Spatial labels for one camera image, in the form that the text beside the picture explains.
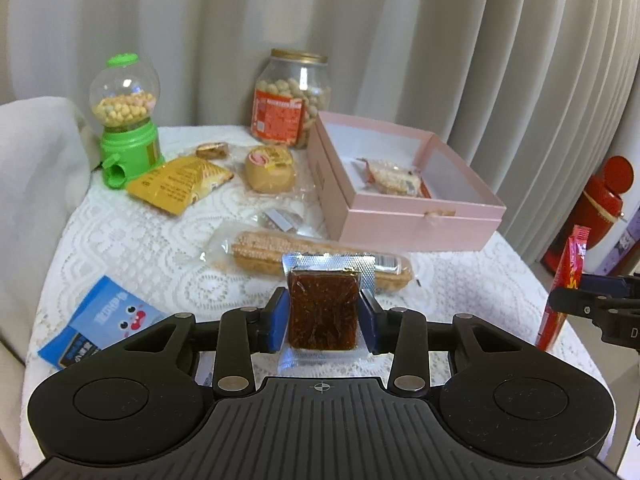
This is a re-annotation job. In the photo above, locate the green candy dispenser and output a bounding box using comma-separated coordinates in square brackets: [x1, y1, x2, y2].
[88, 53, 166, 190]

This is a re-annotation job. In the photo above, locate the round cracker packet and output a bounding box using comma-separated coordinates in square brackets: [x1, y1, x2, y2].
[356, 157, 432, 198]

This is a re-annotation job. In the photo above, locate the yellow snack packet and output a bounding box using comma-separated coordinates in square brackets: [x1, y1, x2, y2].
[126, 155, 235, 217]

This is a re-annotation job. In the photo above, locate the round bun packet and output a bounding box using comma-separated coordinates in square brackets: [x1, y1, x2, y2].
[243, 144, 297, 195]

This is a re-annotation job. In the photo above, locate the brown spicy snack silver packet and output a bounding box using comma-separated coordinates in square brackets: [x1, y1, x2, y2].
[277, 252, 377, 373]

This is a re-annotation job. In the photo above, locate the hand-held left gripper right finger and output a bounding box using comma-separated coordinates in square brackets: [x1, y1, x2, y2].
[359, 290, 523, 396]

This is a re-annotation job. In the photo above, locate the red spicy snack packet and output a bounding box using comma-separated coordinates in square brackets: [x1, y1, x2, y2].
[534, 225, 592, 352]

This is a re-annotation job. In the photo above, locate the pink gift box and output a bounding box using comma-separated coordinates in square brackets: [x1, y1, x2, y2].
[306, 111, 507, 253]

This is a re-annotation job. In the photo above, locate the cream pleated curtain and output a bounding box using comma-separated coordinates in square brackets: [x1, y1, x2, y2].
[0, 0, 640, 261]

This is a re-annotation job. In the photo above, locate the peanut jar with gold lid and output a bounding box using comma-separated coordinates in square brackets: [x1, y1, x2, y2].
[250, 48, 332, 150]

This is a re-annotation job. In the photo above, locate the red lidded canister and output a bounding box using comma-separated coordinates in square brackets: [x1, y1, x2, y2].
[542, 156, 636, 276]

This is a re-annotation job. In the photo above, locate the white cushion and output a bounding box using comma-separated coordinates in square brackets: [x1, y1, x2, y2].
[0, 96, 101, 361]

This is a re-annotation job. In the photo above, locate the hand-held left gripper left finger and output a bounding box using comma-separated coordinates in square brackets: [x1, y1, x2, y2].
[120, 286, 292, 396]

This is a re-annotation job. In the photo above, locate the long clear cracker packet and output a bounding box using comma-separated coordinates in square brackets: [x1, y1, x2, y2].
[200, 220, 423, 293]

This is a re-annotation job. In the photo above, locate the blue and white snack packet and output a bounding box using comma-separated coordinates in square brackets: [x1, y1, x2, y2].
[37, 275, 168, 371]

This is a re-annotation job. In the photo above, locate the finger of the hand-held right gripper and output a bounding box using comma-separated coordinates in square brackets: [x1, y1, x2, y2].
[546, 287, 640, 319]
[580, 272, 640, 297]

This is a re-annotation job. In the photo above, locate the small clear packet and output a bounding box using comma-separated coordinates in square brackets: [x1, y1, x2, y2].
[252, 200, 326, 238]

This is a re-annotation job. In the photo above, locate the small brown wrapped snack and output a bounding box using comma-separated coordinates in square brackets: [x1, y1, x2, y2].
[195, 141, 230, 161]

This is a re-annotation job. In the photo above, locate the white purple printed box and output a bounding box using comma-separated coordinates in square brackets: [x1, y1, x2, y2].
[585, 210, 640, 277]

